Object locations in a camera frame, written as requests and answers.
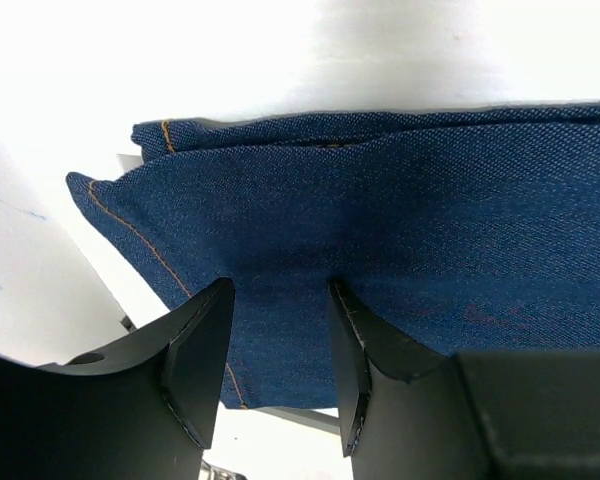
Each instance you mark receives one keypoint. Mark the dark blue denim trousers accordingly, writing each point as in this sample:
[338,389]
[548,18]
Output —
[467,230]

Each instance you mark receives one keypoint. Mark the aluminium table edge rail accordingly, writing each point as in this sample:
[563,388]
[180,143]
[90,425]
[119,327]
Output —
[326,422]

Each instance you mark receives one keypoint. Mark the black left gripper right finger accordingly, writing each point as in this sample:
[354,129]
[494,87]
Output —
[408,412]

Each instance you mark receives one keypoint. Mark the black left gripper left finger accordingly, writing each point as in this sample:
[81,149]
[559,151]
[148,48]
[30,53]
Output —
[141,407]

